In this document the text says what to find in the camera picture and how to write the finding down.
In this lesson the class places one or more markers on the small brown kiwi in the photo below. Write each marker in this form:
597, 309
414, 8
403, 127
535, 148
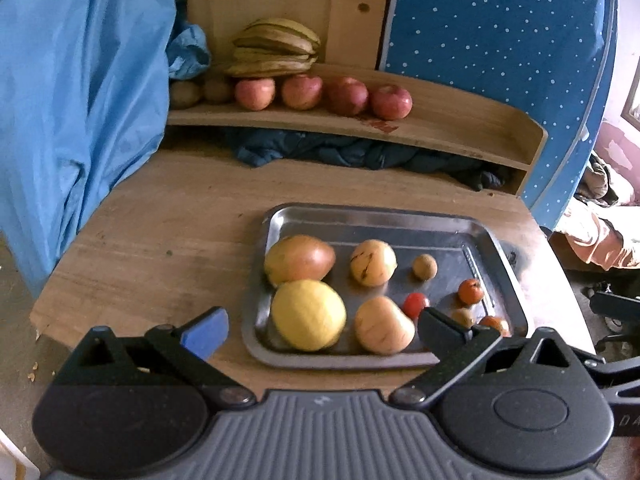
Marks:
462, 316

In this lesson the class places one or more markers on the wooden shelf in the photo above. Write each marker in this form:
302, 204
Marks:
450, 110

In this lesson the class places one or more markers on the red apple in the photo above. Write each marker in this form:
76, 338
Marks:
391, 102
301, 91
347, 96
255, 93

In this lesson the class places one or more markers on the red cherry tomato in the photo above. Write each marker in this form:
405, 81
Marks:
414, 304

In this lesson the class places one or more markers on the peach cloth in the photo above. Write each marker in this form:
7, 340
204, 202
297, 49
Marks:
595, 240

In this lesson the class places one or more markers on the window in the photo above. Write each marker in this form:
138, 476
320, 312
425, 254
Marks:
632, 105

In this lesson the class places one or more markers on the small yellowish kiwi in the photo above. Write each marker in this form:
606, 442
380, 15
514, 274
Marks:
424, 266

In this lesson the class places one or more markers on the dark jacket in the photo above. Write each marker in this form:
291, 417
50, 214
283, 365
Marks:
597, 180

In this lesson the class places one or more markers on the yellow-green mango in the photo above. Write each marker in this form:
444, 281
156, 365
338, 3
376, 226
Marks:
299, 259

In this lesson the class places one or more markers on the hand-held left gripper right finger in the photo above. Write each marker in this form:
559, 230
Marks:
440, 327

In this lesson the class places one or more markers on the yellow-orange pepino melon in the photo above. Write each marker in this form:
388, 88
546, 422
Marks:
372, 262

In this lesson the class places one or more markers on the orange-red tomato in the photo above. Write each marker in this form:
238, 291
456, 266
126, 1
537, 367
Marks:
471, 291

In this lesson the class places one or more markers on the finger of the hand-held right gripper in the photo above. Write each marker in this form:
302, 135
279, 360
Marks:
617, 369

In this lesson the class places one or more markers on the white and yellow box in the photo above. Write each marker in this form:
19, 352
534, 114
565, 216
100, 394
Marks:
15, 455

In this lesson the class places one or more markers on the crumpled blue plastic bag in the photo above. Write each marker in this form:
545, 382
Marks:
187, 55

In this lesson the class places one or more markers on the bunch of bananas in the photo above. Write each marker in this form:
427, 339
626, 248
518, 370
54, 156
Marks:
277, 47

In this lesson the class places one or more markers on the purple blanket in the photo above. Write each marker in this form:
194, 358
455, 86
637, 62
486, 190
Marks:
620, 145

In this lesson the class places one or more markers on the dark blue cloth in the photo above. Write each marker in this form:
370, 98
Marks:
350, 152

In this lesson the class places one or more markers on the orange tomato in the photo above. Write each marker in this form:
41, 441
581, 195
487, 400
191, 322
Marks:
495, 324

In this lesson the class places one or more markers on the round striped pepino melon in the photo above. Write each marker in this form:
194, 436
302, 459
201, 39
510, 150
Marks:
384, 326

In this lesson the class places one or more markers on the blue white-dotted cloth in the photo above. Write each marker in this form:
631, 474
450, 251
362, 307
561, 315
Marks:
500, 60

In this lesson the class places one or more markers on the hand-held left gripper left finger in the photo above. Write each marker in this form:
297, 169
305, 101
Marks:
205, 332

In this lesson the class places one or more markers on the light blue cloth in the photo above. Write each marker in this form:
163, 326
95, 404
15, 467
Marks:
75, 110

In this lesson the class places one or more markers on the yellow lemon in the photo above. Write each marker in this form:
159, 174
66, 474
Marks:
307, 315

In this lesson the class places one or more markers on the metal tray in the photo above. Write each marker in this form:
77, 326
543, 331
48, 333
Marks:
440, 245

